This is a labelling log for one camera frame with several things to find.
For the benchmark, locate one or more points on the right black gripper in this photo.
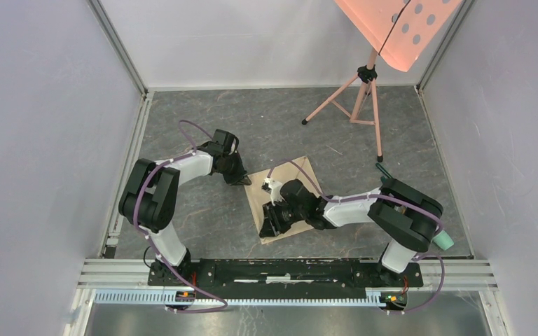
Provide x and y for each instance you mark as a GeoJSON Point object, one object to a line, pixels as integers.
{"type": "Point", "coordinates": [272, 224]}

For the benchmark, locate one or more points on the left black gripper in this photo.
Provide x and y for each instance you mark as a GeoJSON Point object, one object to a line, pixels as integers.
{"type": "Point", "coordinates": [239, 178]}

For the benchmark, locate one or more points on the beige cloth napkin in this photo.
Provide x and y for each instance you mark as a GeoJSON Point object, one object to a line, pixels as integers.
{"type": "Point", "coordinates": [299, 168]}

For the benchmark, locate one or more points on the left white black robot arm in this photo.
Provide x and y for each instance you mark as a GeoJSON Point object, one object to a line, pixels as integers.
{"type": "Point", "coordinates": [150, 195]}

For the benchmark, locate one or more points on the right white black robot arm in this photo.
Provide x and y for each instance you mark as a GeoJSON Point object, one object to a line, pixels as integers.
{"type": "Point", "coordinates": [411, 218]}

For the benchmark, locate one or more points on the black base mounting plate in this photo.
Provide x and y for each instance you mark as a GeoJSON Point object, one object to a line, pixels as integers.
{"type": "Point", "coordinates": [294, 278]}

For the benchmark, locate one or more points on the pink music stand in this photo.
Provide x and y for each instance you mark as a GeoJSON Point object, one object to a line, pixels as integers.
{"type": "Point", "coordinates": [397, 31]}

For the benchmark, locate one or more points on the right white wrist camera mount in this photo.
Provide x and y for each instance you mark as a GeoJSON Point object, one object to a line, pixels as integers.
{"type": "Point", "coordinates": [273, 188]}

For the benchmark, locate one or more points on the white slotted cable duct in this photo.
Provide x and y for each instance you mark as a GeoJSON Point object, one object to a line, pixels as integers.
{"type": "Point", "coordinates": [171, 297]}

